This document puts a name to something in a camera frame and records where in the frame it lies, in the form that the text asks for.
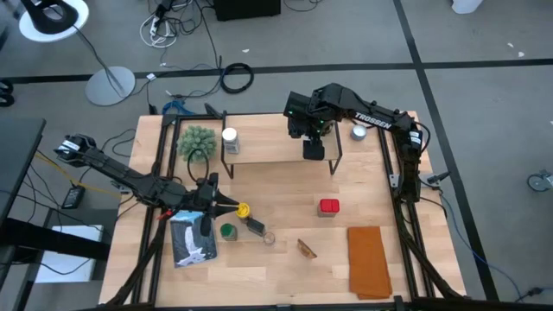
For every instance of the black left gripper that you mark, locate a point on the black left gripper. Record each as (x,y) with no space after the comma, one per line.
(206,201)

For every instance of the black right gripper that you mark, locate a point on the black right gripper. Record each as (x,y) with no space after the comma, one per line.
(313,149)

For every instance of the yellow-lid spice jar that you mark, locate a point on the yellow-lid spice jar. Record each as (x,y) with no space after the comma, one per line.
(243,210)

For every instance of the green-lid oregano jar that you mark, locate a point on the green-lid oregano jar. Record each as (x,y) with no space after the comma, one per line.
(228,231)

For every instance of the dark green spice tin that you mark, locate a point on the dark green spice tin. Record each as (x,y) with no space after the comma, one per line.
(256,226)

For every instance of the red-lid square spice jar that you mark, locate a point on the red-lid square spice jar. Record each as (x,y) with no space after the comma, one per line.
(329,206)

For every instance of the white-lid bagel seasoning jar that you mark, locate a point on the white-lid bagel seasoning jar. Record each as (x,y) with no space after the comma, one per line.
(230,139)

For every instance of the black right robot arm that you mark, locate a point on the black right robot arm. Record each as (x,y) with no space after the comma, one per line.
(376,122)

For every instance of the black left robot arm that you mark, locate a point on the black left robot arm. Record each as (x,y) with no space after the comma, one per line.
(121,173)

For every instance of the wooden shelf with black legs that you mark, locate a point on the wooden shelf with black legs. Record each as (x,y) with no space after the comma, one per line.
(268,147)

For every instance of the small silver round tin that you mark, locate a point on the small silver round tin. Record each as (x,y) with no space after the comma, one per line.
(358,132)

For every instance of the small cork-top glass jar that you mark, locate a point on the small cork-top glass jar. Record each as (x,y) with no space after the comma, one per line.
(269,238)

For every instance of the green succulent in white pot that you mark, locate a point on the green succulent in white pot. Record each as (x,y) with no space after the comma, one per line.
(196,142)

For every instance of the orange folded cloth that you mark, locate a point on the orange folded cloth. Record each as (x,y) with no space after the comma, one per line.
(369,263)

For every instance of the black power adapter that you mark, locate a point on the black power adapter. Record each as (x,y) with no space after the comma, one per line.
(73,197)

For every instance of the black box on floor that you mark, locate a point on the black box on floor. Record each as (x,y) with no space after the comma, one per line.
(246,8)

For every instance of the floor lamp with grey base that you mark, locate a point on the floor lamp with grey base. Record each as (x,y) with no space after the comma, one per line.
(110,86)

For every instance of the white floor container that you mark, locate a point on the white floor container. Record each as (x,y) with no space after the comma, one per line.
(466,5)

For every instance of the black side desk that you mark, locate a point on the black side desk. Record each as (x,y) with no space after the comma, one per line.
(17,164)

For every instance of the grey caster wheel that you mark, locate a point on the grey caster wheel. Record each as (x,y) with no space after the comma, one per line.
(540,181)

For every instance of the black chair wheels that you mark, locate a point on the black chair wheels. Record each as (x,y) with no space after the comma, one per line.
(6,100)

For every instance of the black aluminium table frame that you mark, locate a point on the black aluminium table frame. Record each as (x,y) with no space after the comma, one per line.
(194,116)

